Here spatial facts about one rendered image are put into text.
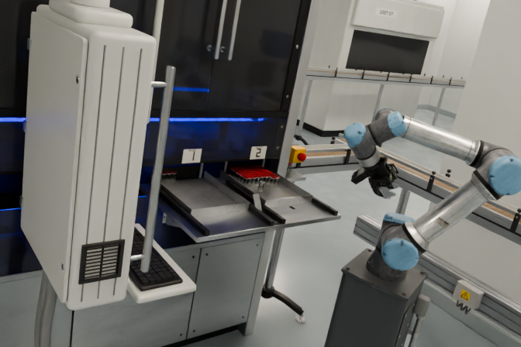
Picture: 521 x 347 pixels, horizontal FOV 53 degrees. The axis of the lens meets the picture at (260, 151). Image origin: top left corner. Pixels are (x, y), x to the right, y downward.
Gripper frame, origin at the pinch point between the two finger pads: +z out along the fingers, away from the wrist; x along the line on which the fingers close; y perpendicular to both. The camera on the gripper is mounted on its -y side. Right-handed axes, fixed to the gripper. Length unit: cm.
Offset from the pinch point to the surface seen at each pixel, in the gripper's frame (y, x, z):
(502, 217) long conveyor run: 19, 39, 67
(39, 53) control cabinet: -53, -33, -108
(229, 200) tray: -58, -15, -16
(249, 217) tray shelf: -45, -22, -15
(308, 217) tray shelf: -33.3, -8.2, 3.9
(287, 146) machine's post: -58, 28, 0
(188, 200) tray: -66, -24, -28
